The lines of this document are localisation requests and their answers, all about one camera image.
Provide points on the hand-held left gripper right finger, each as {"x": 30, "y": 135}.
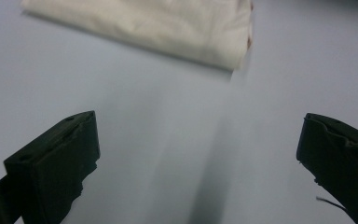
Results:
{"x": 341, "y": 161}

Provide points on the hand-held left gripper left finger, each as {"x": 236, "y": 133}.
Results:
{"x": 52, "y": 168}

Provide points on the cream baby bodysuit brown trim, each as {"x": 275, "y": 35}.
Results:
{"x": 155, "y": 28}

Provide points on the light blue mat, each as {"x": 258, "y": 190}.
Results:
{"x": 167, "y": 124}

